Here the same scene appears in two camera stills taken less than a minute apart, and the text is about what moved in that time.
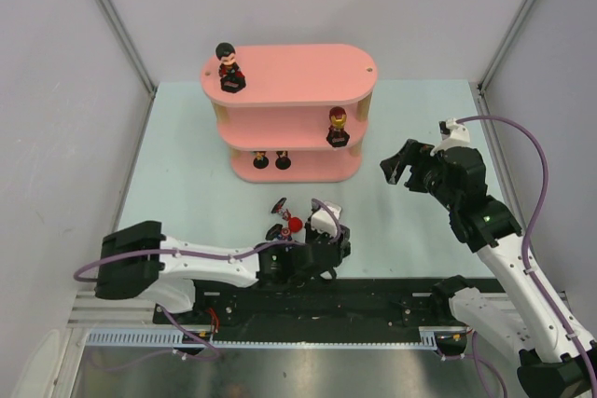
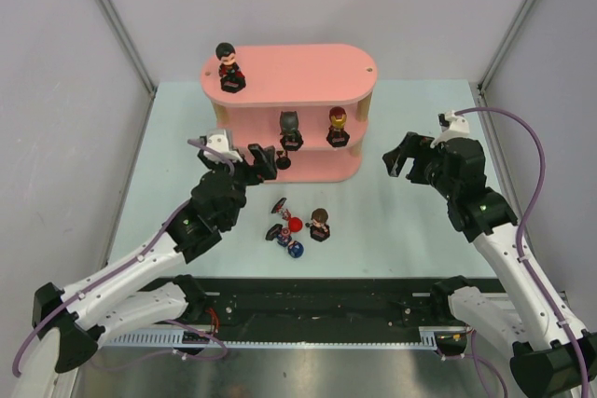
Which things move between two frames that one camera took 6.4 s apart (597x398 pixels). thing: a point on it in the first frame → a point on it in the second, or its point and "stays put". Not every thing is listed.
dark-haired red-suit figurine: (232, 79) stays put
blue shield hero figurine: (277, 232) stays put
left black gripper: (293, 240) → (252, 170)
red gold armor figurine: (338, 135) stays put
